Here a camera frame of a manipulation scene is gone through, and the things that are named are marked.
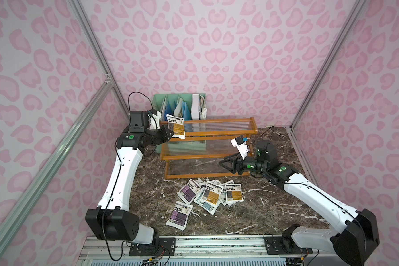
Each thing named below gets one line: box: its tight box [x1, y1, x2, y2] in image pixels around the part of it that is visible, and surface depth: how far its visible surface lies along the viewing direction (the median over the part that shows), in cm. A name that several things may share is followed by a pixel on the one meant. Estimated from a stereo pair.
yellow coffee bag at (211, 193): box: [201, 180, 224, 206], surface depth 87 cm
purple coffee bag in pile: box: [176, 178, 202, 205], surface depth 90 cm
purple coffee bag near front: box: [166, 200, 194, 231], surface depth 83 cm
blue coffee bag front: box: [193, 187, 221, 216], surface depth 85 cm
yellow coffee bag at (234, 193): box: [224, 183, 244, 206], surface depth 87 cm
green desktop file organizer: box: [152, 93, 208, 153], surface depth 102 cm
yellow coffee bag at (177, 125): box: [166, 113, 186, 140], surface depth 79 cm
